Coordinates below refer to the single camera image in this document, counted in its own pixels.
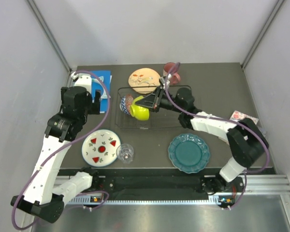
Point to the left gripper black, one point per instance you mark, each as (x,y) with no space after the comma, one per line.
(95,106)

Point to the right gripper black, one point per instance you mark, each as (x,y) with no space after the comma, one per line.
(152,101)

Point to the lime green bowl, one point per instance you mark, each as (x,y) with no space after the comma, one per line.
(138,112)

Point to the orange blue patterned bowl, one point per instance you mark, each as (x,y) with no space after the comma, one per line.
(125,103)

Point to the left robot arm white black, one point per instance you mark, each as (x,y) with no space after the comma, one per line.
(39,197)

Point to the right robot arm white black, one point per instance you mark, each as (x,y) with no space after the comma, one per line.
(246,141)

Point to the teal cat ear headphones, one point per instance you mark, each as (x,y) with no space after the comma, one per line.
(107,82)

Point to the peach bird plate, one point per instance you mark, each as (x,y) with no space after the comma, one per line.
(144,80)

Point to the pink mug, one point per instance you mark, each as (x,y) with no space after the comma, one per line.
(172,68)

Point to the watermelon pattern plate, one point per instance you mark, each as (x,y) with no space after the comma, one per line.
(99,148)

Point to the clear drinking glass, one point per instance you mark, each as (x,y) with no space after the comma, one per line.
(125,153)

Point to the teal scalloped plate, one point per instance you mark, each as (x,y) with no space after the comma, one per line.
(189,153)

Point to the Little Women book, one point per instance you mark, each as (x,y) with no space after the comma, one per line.
(236,115)

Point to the black wire dish rack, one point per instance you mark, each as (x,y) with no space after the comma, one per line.
(160,120)

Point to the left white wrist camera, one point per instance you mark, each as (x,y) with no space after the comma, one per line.
(82,80)

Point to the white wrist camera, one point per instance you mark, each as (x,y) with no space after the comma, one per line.
(164,81)
(82,80)

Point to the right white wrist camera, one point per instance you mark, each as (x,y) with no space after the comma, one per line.
(164,81)

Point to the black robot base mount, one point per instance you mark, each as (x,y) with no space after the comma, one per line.
(159,183)

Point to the white slotted cable duct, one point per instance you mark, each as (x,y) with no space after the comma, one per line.
(95,199)

